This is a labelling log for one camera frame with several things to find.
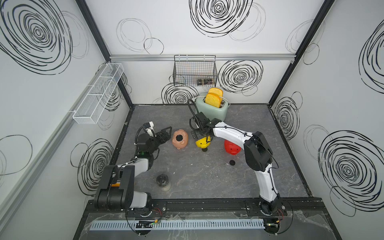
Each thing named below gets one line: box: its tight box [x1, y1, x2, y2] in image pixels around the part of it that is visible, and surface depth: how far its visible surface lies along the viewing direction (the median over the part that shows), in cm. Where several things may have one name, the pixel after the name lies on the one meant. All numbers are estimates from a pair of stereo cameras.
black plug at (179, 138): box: [175, 134, 183, 142], surface depth 93 cm
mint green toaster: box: [195, 96, 230, 122], surface depth 102 cm
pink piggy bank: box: [172, 129, 189, 150], surface depth 93 cm
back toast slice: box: [208, 87, 224, 98], surface depth 101 cm
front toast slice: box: [205, 93, 221, 108], surface depth 99 cm
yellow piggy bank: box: [195, 135, 211, 149], surface depth 92 cm
